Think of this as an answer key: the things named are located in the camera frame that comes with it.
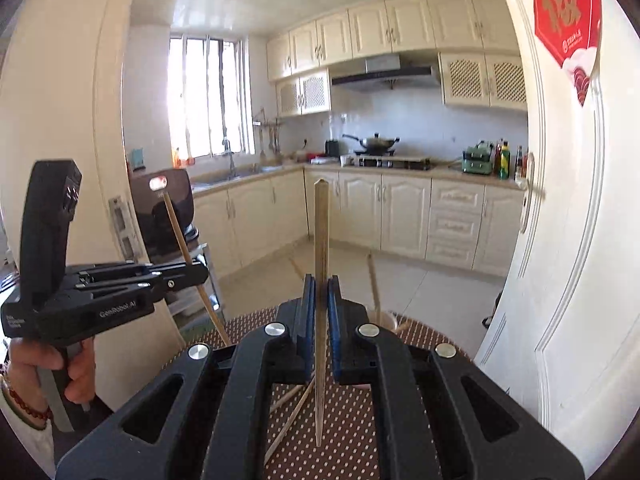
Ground black electric kettle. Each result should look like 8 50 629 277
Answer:
324 140 341 158

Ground sink faucet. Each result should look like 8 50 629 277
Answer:
222 138 236 180

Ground dark sauce bottle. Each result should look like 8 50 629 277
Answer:
514 145 524 179

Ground kitchen window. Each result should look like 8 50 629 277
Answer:
166 34 255 166

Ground pink cylindrical utensil cup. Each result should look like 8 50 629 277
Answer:
367 310 410 335

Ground gas stove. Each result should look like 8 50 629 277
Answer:
352 155 431 171

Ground green electric cooker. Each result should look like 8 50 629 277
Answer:
461 141 494 176

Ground person's left hand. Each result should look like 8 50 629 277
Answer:
8 338 96 412

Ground red fu door decoration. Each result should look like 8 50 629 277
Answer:
534 0 602 104

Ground black range hood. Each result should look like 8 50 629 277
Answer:
331 55 440 92

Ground wooden chopstick on table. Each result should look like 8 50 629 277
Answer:
264 378 316 465
269 385 305 413

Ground wooden chopstick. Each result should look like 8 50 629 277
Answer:
367 252 382 325
288 258 306 281
269 385 305 413
314 179 330 448
264 378 316 465
162 192 231 347

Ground red bead bracelet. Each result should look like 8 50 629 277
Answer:
0 372 54 430

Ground white door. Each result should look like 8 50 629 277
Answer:
475 0 639 479

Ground brown polka dot tablecloth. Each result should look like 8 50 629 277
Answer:
180 307 469 479

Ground black tripod camera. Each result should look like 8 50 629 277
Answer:
130 168 200 263

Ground metal shelf rack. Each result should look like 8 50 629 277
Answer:
164 242 227 331

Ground silver door handle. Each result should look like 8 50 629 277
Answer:
516 151 544 234

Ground door strike plate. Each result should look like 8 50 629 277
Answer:
108 196 139 261

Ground black wok with lid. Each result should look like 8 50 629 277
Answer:
343 133 400 155

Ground cream upper kitchen cabinets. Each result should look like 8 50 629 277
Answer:
266 0 527 117

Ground green bottle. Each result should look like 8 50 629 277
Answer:
498 141 511 180

